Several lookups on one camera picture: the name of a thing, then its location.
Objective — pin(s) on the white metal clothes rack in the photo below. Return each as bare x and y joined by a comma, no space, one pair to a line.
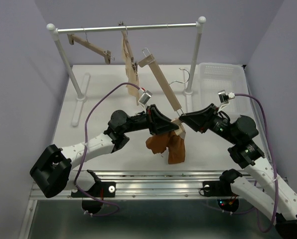
82,90

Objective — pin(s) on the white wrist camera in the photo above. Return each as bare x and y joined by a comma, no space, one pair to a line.
224,98
144,97

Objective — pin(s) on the wooden hanger with brown underwear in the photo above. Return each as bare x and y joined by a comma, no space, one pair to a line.
168,92

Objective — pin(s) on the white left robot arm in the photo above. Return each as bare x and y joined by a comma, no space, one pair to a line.
58,169

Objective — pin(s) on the brown underwear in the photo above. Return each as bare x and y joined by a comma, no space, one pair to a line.
158,144

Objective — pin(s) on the wooden hanger with cream underwear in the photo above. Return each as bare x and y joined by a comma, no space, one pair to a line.
127,53

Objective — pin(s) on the empty wooden clip hanger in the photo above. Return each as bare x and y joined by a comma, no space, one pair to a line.
106,54

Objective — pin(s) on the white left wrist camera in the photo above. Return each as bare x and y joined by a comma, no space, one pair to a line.
144,97

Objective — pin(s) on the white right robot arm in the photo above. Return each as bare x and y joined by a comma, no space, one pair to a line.
276,199

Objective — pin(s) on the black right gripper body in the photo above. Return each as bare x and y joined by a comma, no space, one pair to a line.
221,127

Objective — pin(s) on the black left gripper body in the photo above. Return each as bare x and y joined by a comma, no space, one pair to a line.
138,122

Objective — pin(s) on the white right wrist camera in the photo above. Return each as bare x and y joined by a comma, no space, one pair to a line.
224,98

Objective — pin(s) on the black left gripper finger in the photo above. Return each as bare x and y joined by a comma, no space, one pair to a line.
157,129
157,119

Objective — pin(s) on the aluminium mounting rail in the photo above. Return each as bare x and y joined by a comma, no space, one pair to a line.
158,185

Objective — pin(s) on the cream underwear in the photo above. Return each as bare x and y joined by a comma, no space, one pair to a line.
131,74

